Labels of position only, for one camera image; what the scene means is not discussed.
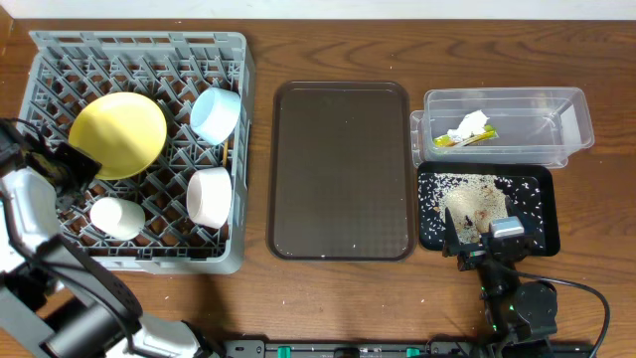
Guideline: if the green yellow wrapper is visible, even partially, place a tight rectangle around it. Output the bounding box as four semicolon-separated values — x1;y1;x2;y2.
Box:
433;125;499;147

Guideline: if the pink white bowl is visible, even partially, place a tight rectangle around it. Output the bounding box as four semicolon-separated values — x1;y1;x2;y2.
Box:
186;167;233;229

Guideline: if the white cup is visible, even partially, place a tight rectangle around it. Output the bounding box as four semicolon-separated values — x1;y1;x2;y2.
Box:
89;197;145;241

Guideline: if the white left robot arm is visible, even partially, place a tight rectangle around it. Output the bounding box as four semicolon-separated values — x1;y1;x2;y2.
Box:
1;118;227;357

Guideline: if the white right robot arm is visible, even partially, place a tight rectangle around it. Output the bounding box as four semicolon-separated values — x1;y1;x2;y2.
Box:
442;198;557;357

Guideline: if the dark brown serving tray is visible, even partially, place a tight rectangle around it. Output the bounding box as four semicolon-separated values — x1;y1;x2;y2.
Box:
266;81;416;262

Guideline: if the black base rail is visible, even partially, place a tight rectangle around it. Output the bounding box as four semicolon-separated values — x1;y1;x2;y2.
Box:
224;339;592;358

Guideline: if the yellow plate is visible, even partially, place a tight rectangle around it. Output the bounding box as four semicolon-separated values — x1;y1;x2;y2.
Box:
69;92;167;180

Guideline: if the grey dishwasher rack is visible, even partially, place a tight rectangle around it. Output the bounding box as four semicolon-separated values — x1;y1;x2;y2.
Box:
19;31;255;274

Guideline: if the black tray with rice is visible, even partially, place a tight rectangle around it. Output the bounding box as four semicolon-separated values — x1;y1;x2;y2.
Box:
417;162;560;257

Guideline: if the clear plastic waste bin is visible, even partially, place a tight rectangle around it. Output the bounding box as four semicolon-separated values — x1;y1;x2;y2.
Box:
410;87;595;168

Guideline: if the white paper napkin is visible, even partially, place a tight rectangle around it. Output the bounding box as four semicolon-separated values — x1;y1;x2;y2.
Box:
447;110;489;141

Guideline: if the light blue bowl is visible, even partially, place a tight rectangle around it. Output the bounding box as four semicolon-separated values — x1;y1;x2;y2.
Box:
190;88;241;145

